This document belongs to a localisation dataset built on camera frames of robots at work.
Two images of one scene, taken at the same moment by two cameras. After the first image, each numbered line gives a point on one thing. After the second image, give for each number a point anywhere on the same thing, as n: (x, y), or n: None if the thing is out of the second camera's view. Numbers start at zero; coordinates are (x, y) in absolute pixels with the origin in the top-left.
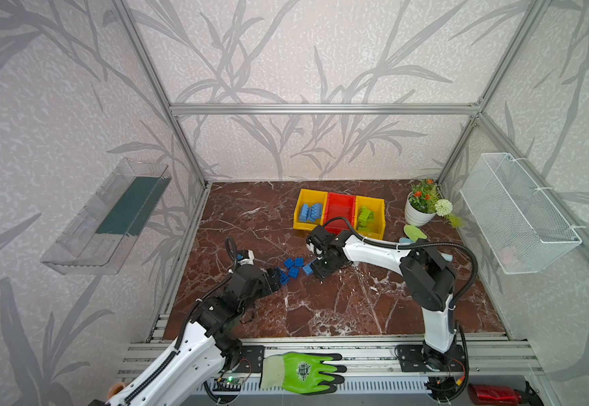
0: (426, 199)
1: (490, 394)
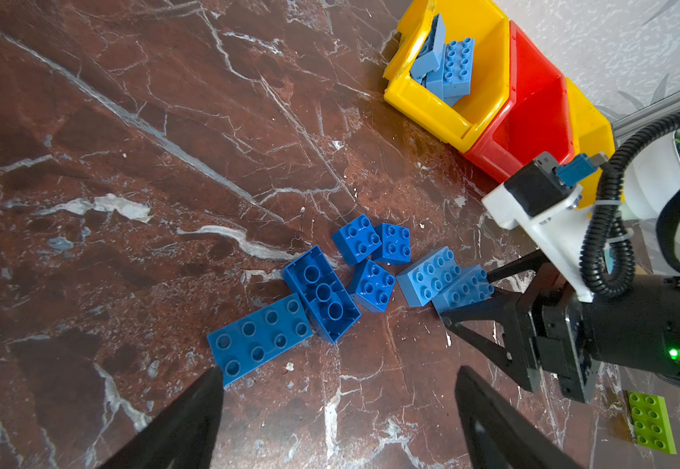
0: (661, 166)
1: None
